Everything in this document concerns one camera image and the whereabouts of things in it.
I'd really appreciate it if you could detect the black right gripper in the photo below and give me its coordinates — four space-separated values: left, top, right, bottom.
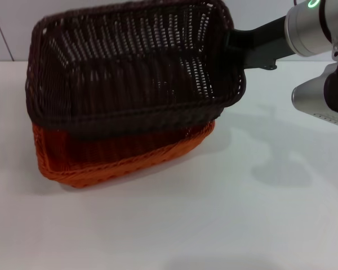
226 15 296 71

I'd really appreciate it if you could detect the dark brown woven plastic basket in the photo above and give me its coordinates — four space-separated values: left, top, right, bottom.
24 0 247 141

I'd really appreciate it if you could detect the orange woven plastic basket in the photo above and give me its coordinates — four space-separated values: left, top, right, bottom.
30 119 216 188

